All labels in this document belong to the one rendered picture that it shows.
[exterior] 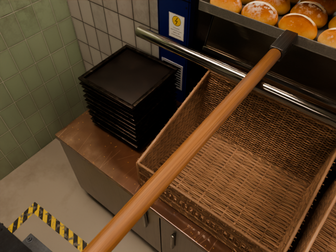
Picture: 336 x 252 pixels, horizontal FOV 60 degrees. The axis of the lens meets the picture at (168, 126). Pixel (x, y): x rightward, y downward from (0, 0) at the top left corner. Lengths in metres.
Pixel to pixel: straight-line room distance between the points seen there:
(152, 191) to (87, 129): 0.96
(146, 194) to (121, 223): 0.06
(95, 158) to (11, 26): 0.79
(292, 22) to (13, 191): 1.75
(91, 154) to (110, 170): 0.12
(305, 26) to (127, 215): 0.61
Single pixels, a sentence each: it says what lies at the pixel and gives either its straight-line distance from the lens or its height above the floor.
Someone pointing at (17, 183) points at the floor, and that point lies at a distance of 2.06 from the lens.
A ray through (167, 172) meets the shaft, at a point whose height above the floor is 1.21.
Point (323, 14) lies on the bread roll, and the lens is 0.89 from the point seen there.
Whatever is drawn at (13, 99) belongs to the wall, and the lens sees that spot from 1.84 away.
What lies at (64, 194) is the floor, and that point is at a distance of 1.91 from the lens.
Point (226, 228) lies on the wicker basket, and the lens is 0.99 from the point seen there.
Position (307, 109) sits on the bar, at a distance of 0.67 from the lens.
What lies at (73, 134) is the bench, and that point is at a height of 0.58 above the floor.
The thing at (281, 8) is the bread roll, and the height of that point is 1.21.
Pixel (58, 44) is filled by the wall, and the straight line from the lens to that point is 1.86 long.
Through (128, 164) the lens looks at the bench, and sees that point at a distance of 1.23.
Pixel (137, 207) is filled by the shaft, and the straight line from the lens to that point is 0.44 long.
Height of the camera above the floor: 1.60
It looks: 49 degrees down
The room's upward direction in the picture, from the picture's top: straight up
